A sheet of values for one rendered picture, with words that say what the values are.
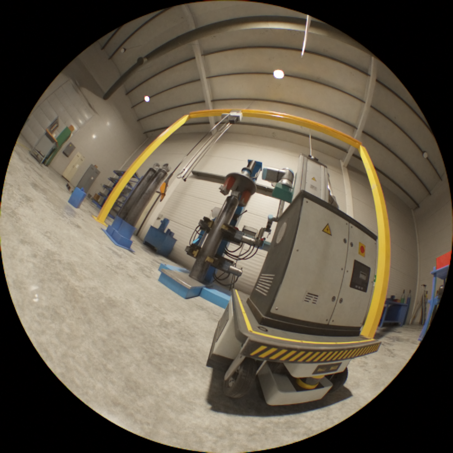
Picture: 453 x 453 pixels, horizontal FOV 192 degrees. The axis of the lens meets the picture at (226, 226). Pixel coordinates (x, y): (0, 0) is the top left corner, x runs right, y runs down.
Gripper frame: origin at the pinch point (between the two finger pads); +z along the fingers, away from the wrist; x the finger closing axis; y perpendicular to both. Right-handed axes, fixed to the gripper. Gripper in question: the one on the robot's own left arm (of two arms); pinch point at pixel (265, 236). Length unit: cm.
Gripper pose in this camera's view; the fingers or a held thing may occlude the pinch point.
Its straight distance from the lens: 224.5
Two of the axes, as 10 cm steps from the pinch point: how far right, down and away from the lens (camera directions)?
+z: -4.0, 8.6, -3.1
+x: -9.0, -3.2, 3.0
